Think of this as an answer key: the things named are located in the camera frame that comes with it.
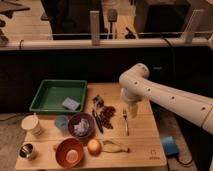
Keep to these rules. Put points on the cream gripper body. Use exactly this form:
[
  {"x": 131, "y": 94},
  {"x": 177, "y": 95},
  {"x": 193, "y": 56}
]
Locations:
[{"x": 132, "y": 109}]

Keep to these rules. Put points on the silver fork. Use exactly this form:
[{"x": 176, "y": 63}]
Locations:
[{"x": 126, "y": 122}]

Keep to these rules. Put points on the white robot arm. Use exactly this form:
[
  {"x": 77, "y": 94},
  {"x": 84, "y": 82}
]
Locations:
[{"x": 135, "y": 86}]

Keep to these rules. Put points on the brown dried scraps pile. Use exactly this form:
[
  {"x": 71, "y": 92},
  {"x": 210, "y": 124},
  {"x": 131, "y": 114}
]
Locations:
[{"x": 106, "y": 114}]

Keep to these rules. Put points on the dark utensil with foil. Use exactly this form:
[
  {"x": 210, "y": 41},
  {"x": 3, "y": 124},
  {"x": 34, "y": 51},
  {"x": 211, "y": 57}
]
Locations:
[{"x": 98, "y": 102}]

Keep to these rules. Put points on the wooden cutting board table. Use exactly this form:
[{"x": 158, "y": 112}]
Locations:
[{"x": 146, "y": 151}]

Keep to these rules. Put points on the banana peel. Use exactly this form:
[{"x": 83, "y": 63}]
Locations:
[{"x": 111, "y": 146}]

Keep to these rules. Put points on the purple bowl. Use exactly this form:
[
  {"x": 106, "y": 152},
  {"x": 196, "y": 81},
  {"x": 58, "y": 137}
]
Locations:
[{"x": 75, "y": 119}]

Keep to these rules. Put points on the blue box on floor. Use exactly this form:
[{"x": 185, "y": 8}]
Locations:
[{"x": 169, "y": 146}]

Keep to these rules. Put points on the crumpled white paper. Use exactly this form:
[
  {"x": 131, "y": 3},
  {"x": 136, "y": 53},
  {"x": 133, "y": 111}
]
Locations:
[{"x": 82, "y": 127}]

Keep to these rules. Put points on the light blue sponge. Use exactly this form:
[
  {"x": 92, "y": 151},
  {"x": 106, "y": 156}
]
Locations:
[{"x": 70, "y": 104}]

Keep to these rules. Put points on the blue translucent cup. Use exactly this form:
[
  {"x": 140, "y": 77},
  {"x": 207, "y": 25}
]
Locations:
[{"x": 61, "y": 122}]

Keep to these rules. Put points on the orange bowl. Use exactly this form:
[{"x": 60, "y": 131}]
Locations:
[{"x": 69, "y": 153}]

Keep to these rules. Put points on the green plastic tray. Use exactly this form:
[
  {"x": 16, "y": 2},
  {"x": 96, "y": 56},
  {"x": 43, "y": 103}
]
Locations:
[{"x": 52, "y": 93}]

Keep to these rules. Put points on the white paper cup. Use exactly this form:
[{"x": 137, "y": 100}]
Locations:
[{"x": 32, "y": 124}]

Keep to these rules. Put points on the small metal cup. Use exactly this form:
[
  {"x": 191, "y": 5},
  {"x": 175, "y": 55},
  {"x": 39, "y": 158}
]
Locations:
[{"x": 28, "y": 151}]

